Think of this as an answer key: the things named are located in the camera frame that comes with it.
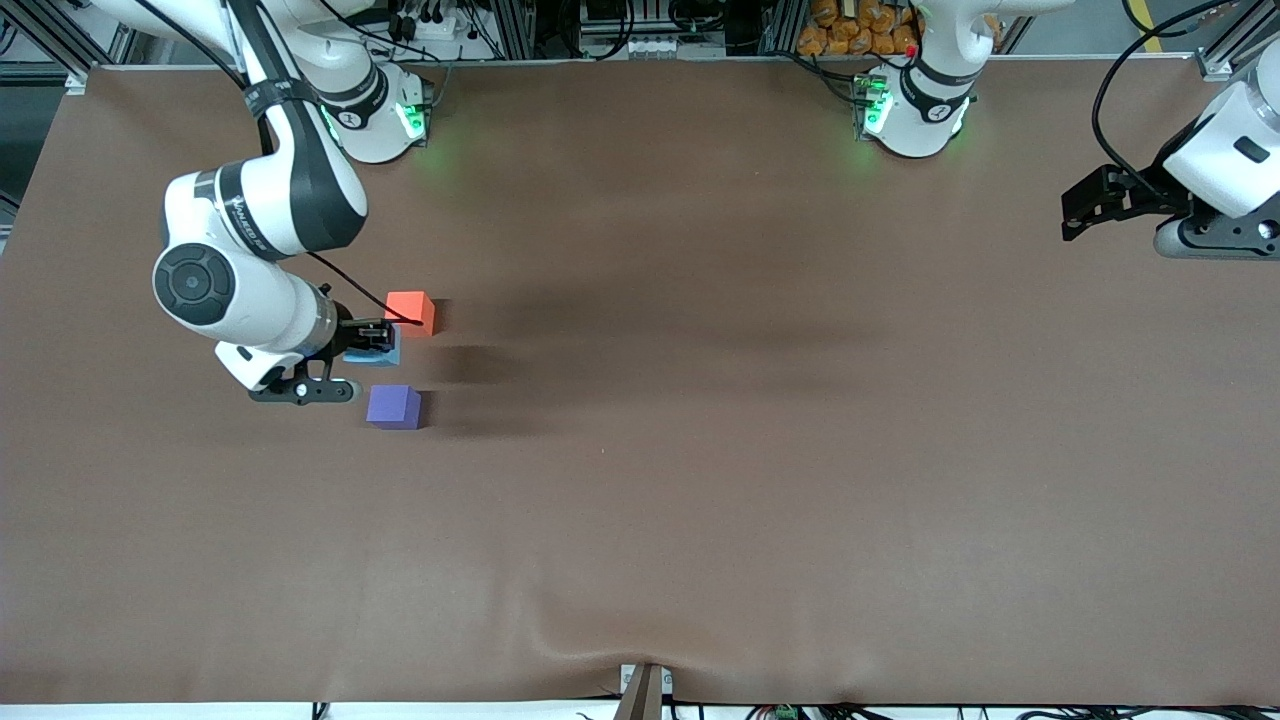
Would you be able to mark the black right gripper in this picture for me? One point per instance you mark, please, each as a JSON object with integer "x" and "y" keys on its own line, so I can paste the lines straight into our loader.
{"x": 354, "y": 336}

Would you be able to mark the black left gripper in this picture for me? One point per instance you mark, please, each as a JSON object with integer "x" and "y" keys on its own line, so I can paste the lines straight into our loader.
{"x": 1140, "y": 196}

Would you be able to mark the light blue cube block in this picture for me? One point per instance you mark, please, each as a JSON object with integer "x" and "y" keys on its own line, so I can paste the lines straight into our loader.
{"x": 385, "y": 356}

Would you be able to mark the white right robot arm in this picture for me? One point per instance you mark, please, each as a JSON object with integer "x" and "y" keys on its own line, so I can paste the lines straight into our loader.
{"x": 280, "y": 200}

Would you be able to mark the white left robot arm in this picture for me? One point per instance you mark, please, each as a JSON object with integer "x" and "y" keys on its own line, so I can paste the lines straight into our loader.
{"x": 915, "y": 120}

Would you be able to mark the orange cube block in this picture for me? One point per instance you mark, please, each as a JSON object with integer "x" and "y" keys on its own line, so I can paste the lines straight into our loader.
{"x": 409, "y": 310}

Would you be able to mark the purple cube block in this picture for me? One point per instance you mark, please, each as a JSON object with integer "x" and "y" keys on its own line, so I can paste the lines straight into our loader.
{"x": 393, "y": 406}

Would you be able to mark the white terminal block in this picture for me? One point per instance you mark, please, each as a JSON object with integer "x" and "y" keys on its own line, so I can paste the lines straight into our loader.
{"x": 672, "y": 46}

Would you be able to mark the bag of orange items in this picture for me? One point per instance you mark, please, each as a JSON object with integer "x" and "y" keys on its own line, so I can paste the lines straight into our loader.
{"x": 850, "y": 25}

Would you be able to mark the white power strip with plugs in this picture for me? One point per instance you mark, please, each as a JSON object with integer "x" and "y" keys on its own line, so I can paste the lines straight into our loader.
{"x": 450, "y": 40}

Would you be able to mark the brown table cover mat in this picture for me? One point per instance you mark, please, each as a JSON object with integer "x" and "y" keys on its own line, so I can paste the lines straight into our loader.
{"x": 640, "y": 520}

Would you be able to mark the green plug connector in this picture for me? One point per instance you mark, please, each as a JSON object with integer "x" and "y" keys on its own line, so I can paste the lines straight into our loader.
{"x": 784, "y": 712}

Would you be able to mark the aluminium frame profile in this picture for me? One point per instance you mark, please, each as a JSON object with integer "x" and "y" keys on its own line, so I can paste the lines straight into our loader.
{"x": 1240, "y": 45}
{"x": 40, "y": 40}

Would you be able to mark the brown camera mount post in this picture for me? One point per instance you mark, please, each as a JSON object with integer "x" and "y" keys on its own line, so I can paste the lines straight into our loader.
{"x": 642, "y": 695}

